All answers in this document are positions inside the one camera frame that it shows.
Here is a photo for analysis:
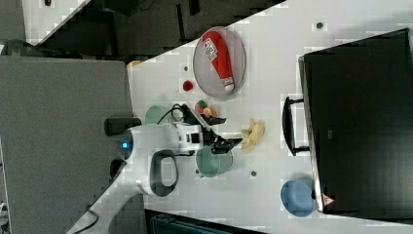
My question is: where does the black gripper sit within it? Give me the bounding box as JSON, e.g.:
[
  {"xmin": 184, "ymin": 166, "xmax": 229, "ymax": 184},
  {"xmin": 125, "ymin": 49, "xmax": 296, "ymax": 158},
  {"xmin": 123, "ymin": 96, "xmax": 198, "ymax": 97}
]
[{"xmin": 176, "ymin": 104, "xmax": 243, "ymax": 154}]

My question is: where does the yellow plush banana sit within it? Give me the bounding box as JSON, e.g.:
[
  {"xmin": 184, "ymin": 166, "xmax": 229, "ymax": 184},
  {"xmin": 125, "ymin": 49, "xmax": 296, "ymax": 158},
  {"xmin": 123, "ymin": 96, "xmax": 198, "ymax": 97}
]
[{"xmin": 242, "ymin": 119, "xmax": 265, "ymax": 151}]

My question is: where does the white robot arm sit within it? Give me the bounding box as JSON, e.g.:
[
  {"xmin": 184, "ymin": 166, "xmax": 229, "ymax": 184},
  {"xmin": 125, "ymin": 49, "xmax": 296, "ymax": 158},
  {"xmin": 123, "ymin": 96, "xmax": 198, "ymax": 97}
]
[{"xmin": 65, "ymin": 104, "xmax": 243, "ymax": 234}]

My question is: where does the black toaster oven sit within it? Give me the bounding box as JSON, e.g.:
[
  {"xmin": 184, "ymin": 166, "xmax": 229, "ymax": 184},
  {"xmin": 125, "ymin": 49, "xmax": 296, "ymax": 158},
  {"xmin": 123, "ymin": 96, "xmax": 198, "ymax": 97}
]
[{"xmin": 282, "ymin": 28, "xmax": 413, "ymax": 224}]

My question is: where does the orange slice toy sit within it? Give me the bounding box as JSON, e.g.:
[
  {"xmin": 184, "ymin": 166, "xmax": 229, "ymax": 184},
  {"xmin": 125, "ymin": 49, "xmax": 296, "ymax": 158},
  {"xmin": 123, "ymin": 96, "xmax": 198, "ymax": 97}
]
[{"xmin": 203, "ymin": 107, "xmax": 217, "ymax": 117}]

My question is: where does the green cup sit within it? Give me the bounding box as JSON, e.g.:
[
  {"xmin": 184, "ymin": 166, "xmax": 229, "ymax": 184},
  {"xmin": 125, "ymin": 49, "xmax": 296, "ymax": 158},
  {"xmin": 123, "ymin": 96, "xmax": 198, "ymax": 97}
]
[{"xmin": 195, "ymin": 147, "xmax": 234, "ymax": 178}]

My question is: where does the pink strawberry toy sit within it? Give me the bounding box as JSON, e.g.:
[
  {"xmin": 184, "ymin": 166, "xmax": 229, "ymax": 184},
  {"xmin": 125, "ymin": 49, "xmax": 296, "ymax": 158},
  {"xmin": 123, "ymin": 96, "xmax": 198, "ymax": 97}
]
[{"xmin": 195, "ymin": 100, "xmax": 207, "ymax": 114}]

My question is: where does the dark red strawberry toy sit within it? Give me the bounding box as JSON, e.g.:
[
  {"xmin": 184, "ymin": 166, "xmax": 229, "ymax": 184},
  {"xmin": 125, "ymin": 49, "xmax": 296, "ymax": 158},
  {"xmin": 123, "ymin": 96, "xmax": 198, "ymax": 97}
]
[{"xmin": 182, "ymin": 80, "xmax": 194, "ymax": 92}]

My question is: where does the grey round plate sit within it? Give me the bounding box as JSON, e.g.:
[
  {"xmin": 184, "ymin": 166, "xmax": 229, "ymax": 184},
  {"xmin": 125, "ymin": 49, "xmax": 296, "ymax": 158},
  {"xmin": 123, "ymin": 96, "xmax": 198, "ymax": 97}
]
[{"xmin": 193, "ymin": 27, "xmax": 245, "ymax": 99}]

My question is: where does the green perforated colander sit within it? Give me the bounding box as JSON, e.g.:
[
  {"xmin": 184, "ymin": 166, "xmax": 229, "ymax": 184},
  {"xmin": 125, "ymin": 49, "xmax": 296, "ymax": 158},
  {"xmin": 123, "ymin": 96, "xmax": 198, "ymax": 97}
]
[{"xmin": 144, "ymin": 105, "xmax": 176, "ymax": 124}]

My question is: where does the red ketchup bottle toy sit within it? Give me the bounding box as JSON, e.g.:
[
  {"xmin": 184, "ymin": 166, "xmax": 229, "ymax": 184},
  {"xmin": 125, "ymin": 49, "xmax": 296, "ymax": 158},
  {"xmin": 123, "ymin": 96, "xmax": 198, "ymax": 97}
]
[{"xmin": 202, "ymin": 31, "xmax": 235, "ymax": 93}]

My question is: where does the blue bowl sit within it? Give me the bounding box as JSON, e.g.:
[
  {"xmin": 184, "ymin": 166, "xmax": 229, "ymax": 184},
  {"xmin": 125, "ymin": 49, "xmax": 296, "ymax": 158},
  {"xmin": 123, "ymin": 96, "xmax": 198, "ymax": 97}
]
[{"xmin": 281, "ymin": 179, "xmax": 316, "ymax": 217}]

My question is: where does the black cylinder at table edge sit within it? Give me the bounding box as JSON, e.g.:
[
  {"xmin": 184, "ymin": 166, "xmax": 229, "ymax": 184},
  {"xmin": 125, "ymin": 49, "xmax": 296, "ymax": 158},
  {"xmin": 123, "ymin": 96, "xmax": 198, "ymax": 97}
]
[{"xmin": 103, "ymin": 118, "xmax": 141, "ymax": 137}]

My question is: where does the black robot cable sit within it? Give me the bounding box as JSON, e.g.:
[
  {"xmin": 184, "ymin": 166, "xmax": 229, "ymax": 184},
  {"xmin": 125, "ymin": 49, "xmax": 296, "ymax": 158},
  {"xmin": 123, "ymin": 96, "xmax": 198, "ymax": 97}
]
[{"xmin": 157, "ymin": 102, "xmax": 186, "ymax": 126}]

